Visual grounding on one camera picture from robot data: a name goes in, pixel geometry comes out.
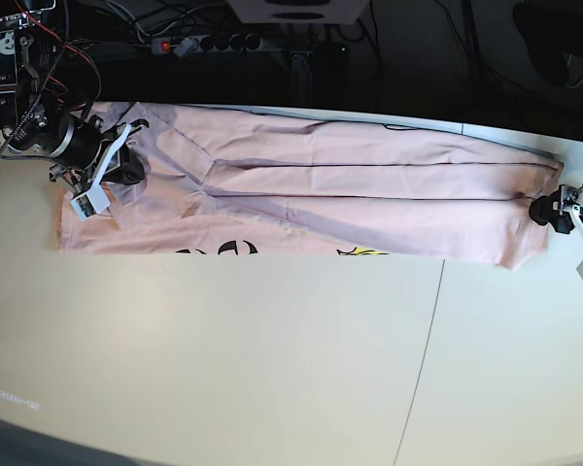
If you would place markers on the black table leg post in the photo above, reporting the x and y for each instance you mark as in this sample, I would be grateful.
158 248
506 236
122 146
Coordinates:
302 79

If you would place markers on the pink T-shirt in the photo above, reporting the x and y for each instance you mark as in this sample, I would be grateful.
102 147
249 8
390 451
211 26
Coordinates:
221 181

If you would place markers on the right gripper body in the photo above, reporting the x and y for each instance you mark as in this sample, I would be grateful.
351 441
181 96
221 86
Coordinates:
74 148

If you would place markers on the black power strip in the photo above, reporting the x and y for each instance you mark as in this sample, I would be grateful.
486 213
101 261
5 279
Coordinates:
196 44

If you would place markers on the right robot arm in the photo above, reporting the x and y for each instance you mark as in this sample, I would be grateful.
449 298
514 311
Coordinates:
48 85

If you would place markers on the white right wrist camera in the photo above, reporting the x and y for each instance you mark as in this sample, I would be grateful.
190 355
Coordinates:
90 203

